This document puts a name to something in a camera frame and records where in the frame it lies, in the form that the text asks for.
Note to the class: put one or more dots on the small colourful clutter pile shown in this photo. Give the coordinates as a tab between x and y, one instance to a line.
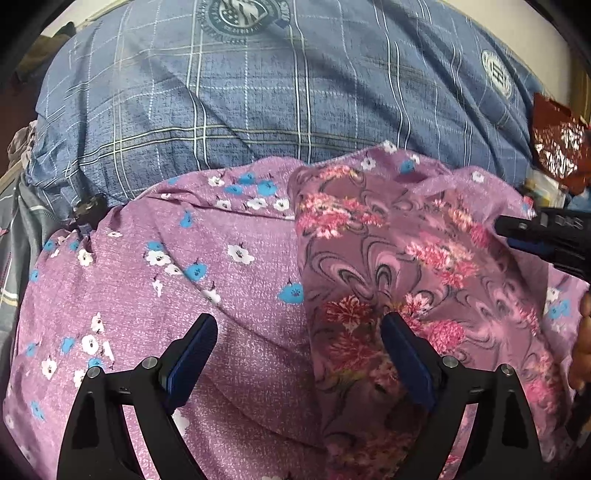
549	191

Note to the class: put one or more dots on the small grey patterned cloth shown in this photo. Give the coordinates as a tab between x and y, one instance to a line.
21	144

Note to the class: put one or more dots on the purple bed sheet, blue flowers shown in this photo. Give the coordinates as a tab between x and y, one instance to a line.
231	295

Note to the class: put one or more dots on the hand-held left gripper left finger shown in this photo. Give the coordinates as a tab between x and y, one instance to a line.
194	360

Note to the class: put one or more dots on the grey striped flowered cloth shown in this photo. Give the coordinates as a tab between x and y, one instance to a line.
18	240

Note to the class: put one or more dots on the olive green cloth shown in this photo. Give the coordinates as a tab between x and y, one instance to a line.
44	53

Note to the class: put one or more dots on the mauve pink-flowered garment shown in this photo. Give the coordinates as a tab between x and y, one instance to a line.
369	258

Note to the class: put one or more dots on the shiny red foil packet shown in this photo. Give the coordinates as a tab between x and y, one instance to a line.
558	138

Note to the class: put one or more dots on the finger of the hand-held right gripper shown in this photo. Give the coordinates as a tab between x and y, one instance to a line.
517	226
533	248

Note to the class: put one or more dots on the person's right hand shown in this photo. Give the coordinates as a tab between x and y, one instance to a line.
582	341

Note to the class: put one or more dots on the blue plaid quilt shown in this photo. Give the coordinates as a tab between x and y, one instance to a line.
277	92

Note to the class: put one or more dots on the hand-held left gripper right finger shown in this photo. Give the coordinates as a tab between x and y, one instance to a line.
408	364

